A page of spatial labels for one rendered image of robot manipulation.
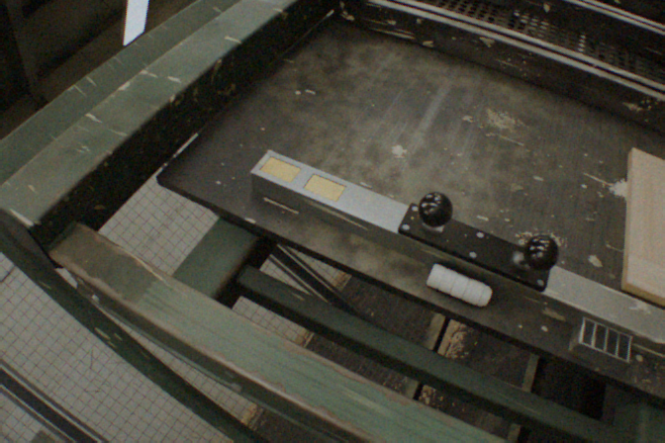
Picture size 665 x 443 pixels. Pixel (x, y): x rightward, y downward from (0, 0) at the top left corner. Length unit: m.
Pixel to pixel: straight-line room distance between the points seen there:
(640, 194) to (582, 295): 0.27
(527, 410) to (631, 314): 0.18
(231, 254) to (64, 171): 0.25
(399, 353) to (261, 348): 0.20
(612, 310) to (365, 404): 0.33
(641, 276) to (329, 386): 0.46
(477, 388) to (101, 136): 0.60
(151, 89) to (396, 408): 0.55
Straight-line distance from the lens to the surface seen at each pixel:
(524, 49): 0.97
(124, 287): 0.57
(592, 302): 0.63
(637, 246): 0.76
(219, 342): 0.51
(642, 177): 0.88
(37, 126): 1.21
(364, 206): 0.61
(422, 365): 0.61
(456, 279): 0.58
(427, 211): 0.47
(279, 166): 0.66
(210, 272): 0.65
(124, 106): 0.72
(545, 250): 0.48
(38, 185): 0.65
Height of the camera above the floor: 1.71
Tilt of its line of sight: 10 degrees down
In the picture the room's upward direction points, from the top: 48 degrees counter-clockwise
